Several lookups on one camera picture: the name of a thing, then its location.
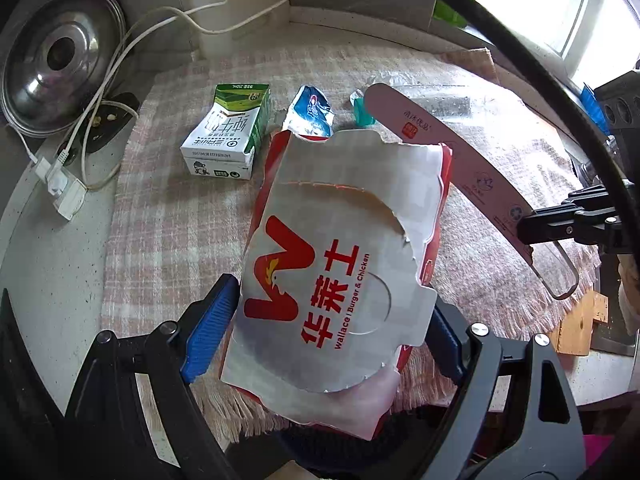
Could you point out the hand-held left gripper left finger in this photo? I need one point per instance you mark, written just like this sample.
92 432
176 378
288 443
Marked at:
215 325

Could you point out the red and white burger box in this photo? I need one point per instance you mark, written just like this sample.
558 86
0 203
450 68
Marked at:
330 260

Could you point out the orange cardboard piece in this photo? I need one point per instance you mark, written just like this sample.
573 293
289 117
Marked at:
575 325

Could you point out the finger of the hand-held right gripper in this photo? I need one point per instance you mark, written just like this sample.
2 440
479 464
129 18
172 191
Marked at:
545 227
587 197

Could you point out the black plate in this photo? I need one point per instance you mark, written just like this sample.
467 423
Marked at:
112 130

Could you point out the white power strip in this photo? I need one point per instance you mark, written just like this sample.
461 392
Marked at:
70 200

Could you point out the pink clothing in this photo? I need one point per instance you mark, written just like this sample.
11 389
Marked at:
600 450

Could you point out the steel pot lid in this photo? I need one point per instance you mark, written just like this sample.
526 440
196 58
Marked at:
60 55

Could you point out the crumpled blue and white packet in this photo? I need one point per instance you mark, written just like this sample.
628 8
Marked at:
310 112

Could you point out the clear plastic package pink card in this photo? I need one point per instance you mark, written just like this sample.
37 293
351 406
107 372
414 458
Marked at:
450 145

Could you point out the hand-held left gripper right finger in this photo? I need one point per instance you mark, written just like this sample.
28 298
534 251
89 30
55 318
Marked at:
446 342

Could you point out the white plug adapter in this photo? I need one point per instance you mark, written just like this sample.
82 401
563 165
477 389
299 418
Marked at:
52 175

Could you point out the green and white milk carton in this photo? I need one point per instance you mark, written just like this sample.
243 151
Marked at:
225 135

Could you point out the pink checked cloth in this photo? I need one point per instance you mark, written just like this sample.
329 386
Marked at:
190 240

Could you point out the small teal plastic piece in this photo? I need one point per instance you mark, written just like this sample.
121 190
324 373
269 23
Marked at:
361 110

